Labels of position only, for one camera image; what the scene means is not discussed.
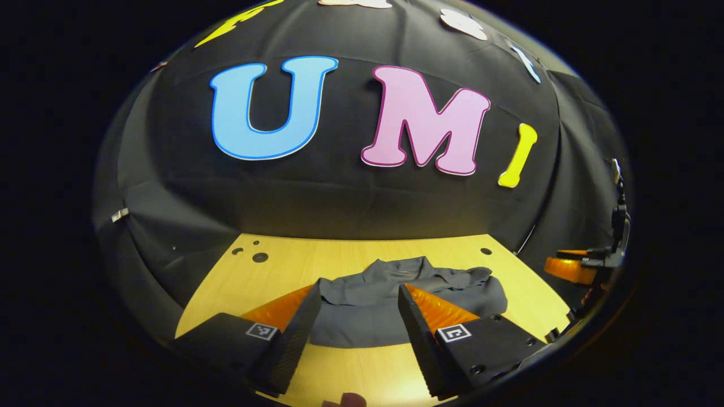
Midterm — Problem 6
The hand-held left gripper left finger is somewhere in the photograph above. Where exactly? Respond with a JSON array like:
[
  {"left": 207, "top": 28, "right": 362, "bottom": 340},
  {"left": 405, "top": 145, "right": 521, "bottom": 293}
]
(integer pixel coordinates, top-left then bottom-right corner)
[{"left": 175, "top": 278, "right": 323, "bottom": 396}]

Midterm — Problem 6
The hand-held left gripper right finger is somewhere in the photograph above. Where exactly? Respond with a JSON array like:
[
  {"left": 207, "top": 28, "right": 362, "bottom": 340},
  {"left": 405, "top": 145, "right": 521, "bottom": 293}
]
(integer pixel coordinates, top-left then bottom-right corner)
[{"left": 398, "top": 283, "right": 546, "bottom": 399}]

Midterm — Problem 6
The grey collared shirt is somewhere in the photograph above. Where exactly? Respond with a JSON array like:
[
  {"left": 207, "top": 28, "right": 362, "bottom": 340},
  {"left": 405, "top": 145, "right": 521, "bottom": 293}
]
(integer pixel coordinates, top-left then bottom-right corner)
[{"left": 310, "top": 256, "right": 508, "bottom": 348}]

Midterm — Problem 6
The black backdrop cloth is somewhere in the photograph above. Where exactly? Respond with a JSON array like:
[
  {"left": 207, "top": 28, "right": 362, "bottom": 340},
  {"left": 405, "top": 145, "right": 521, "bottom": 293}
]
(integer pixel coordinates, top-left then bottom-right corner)
[{"left": 92, "top": 0, "right": 631, "bottom": 340}]

